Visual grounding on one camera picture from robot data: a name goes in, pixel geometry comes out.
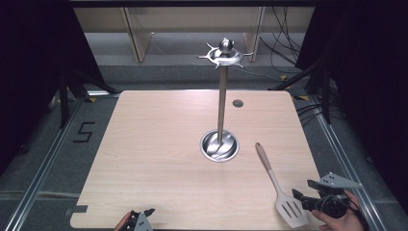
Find person's right hand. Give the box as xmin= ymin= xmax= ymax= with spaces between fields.
xmin=311 ymin=190 xmax=366 ymax=231

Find black metal stand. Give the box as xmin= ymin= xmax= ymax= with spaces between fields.
xmin=57 ymin=67 xmax=120 ymax=130
xmin=268 ymin=62 xmax=333 ymax=125

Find person's left hand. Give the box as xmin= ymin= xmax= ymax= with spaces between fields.
xmin=113 ymin=212 xmax=133 ymax=231

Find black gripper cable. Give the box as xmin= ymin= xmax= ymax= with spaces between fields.
xmin=319 ymin=193 xmax=362 ymax=216

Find metal floor rail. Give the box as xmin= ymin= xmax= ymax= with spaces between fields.
xmin=308 ymin=95 xmax=388 ymax=231
xmin=2 ymin=95 xmax=87 ymax=231

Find beige wooden desk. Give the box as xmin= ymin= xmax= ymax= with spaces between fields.
xmin=72 ymin=6 xmax=316 ymax=64

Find black floor cables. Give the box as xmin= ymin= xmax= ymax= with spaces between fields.
xmin=295 ymin=101 xmax=342 ymax=127

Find wooden handled slotted spatula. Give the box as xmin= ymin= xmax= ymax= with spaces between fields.
xmin=255 ymin=141 xmax=312 ymax=229

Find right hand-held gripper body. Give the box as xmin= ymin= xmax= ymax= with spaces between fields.
xmin=302 ymin=172 xmax=364 ymax=220

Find stainless steel utensil rack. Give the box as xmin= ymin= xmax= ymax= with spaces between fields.
xmin=196 ymin=37 xmax=254 ymax=163

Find dark curtain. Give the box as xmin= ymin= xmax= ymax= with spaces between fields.
xmin=0 ymin=0 xmax=108 ymax=176
xmin=293 ymin=0 xmax=408 ymax=210

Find black cable bundle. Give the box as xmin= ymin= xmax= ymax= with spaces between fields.
xmin=258 ymin=6 xmax=304 ymax=75

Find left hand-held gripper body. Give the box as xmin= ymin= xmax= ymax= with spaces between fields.
xmin=122 ymin=211 xmax=155 ymax=231

